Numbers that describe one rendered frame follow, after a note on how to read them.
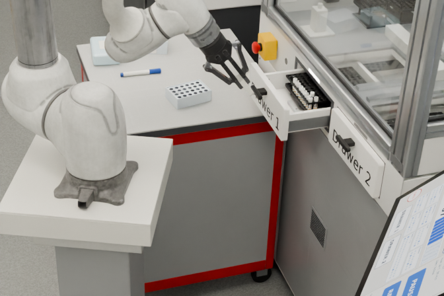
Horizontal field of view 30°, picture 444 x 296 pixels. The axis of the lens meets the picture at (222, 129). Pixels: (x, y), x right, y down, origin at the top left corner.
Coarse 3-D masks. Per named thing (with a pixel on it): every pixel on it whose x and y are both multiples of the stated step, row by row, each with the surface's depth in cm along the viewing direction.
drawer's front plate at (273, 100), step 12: (252, 72) 253; (252, 84) 254; (264, 84) 244; (252, 96) 256; (264, 96) 245; (276, 96) 237; (276, 108) 237; (288, 108) 232; (276, 120) 238; (288, 120) 233; (276, 132) 240
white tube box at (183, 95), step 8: (200, 80) 270; (168, 88) 265; (176, 88) 267; (184, 88) 266; (192, 88) 266; (200, 88) 266; (208, 88) 266; (168, 96) 265; (176, 96) 261; (184, 96) 263; (192, 96) 262; (200, 96) 263; (208, 96) 265; (176, 104) 261; (184, 104) 262; (192, 104) 263
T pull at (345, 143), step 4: (336, 136) 223; (340, 136) 223; (340, 140) 221; (344, 140) 222; (348, 140) 222; (352, 140) 222; (340, 144) 221; (344, 144) 220; (348, 144) 220; (352, 144) 221; (344, 148) 219; (348, 148) 218
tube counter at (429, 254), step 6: (438, 210) 167; (438, 216) 164; (438, 222) 162; (432, 228) 162; (438, 228) 160; (432, 234) 160; (438, 234) 158; (432, 240) 157; (438, 240) 155; (426, 246) 157; (432, 246) 155; (438, 246) 153; (426, 252) 155; (432, 252) 153; (438, 252) 151; (426, 258) 153; (432, 258) 151; (420, 264) 153
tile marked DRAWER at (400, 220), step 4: (412, 204) 181; (408, 208) 180; (400, 212) 182; (404, 212) 180; (408, 212) 178; (396, 216) 182; (400, 216) 180; (404, 216) 178; (396, 220) 180; (400, 220) 178; (404, 220) 176; (392, 224) 180; (396, 224) 178; (400, 224) 176; (404, 224) 175; (392, 228) 178; (396, 228) 176; (400, 228) 175; (392, 232) 176; (396, 232) 174; (388, 236) 176
